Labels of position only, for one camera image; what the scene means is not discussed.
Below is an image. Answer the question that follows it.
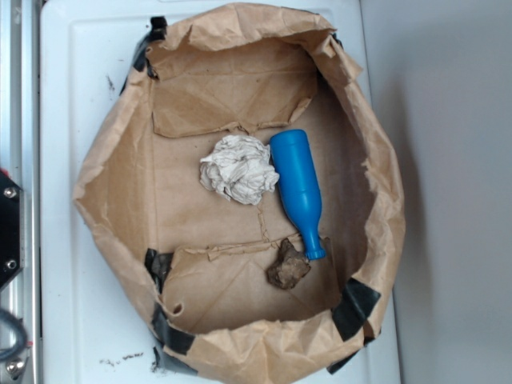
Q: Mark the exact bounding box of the brown rock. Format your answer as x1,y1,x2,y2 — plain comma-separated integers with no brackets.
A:
266,238,311,290

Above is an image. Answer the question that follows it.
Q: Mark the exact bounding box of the crumpled white paper ball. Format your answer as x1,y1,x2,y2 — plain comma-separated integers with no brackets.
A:
199,135,280,206

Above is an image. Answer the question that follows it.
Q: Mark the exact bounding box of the blue plastic bottle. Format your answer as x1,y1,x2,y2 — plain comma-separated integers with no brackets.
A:
270,130,326,260

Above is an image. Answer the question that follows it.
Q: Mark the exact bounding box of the brown paper bag tray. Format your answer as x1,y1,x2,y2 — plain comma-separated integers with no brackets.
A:
73,2,406,383

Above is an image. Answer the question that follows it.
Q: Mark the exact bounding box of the white plastic tray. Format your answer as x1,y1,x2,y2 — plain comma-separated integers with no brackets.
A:
38,0,404,384

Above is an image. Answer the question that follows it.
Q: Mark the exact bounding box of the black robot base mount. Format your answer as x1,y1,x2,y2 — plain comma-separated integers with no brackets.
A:
0,168,25,290

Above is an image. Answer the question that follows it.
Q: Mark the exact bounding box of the grey cable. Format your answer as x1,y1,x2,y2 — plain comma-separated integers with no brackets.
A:
0,310,27,362

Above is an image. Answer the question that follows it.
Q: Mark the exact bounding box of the aluminium frame rail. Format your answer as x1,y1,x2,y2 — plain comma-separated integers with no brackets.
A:
1,1,43,383

